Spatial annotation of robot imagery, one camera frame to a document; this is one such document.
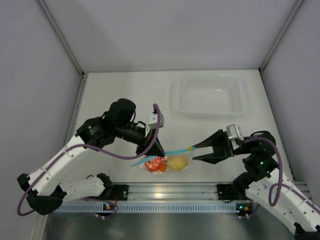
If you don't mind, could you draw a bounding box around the red fake apple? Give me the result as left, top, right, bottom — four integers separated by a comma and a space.
144, 157, 166, 173

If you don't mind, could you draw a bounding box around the clear zip top bag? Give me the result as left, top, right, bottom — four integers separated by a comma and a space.
130, 146, 196, 174

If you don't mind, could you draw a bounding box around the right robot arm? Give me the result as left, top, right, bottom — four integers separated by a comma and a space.
193, 125, 320, 240

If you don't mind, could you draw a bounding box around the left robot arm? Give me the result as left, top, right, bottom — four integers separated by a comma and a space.
17, 98, 165, 217

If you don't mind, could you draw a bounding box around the orange fake fruit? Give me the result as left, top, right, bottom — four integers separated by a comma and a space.
158, 163, 168, 173

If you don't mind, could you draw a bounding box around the yellow fake fruit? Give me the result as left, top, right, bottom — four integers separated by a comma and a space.
166, 155, 189, 172

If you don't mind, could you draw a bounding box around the clear plastic basket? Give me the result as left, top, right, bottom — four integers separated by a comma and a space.
175, 74, 247, 118

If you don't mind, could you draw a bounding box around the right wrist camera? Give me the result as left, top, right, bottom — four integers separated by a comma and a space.
226, 124, 244, 141

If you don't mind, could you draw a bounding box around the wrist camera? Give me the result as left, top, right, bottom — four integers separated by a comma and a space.
146, 113, 165, 130
226, 124, 244, 141

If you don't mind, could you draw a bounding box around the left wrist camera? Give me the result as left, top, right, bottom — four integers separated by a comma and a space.
146, 113, 165, 130

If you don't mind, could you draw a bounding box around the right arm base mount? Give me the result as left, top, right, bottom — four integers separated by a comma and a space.
216, 184, 238, 202

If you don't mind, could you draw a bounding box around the aluminium mounting rail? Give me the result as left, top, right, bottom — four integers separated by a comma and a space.
59, 181, 313, 204

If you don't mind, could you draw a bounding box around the slotted cable duct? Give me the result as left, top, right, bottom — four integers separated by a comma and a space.
55, 201, 252, 214

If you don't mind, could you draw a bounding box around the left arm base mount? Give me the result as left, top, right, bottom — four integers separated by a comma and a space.
107, 184, 129, 202

